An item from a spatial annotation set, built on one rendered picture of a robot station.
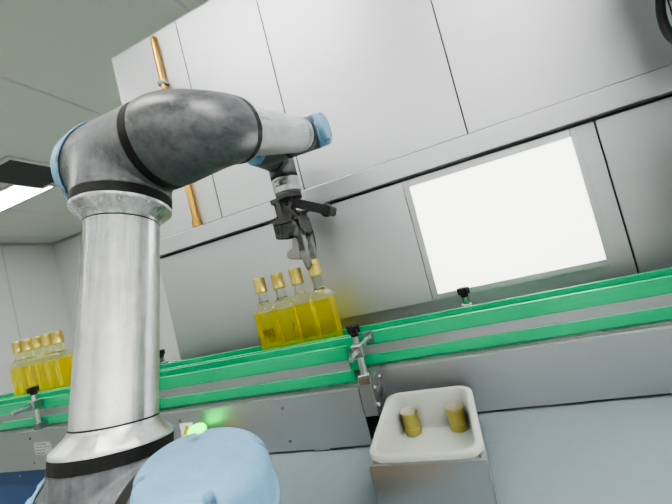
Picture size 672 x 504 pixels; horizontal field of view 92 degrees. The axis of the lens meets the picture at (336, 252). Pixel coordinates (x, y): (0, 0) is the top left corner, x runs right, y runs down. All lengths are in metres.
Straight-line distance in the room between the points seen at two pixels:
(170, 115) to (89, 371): 0.29
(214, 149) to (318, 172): 0.64
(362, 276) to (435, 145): 0.42
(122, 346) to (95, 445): 0.09
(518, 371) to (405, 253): 0.39
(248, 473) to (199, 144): 0.35
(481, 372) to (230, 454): 0.58
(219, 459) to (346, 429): 0.47
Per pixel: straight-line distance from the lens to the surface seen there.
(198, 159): 0.44
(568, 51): 1.12
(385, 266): 0.95
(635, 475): 0.70
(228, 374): 0.91
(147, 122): 0.45
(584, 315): 0.84
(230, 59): 1.33
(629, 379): 0.88
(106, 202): 0.47
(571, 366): 0.84
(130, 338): 0.44
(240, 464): 0.35
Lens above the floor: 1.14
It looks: 2 degrees up
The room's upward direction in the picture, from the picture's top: 14 degrees counter-clockwise
